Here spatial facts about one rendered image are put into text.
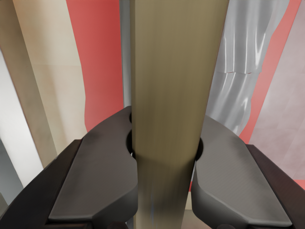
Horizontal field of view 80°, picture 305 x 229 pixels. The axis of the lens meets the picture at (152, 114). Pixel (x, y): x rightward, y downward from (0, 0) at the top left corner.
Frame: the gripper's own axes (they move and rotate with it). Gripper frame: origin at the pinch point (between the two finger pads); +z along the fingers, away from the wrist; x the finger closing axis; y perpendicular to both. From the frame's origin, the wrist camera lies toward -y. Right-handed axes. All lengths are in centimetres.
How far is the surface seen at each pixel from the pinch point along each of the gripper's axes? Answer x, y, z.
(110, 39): -5.1, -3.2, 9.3
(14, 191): -128, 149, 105
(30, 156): -15.0, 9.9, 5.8
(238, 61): 8.5, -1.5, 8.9
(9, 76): -14.1, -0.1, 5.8
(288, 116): 17.0, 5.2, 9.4
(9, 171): -124, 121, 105
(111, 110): -5.6, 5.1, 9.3
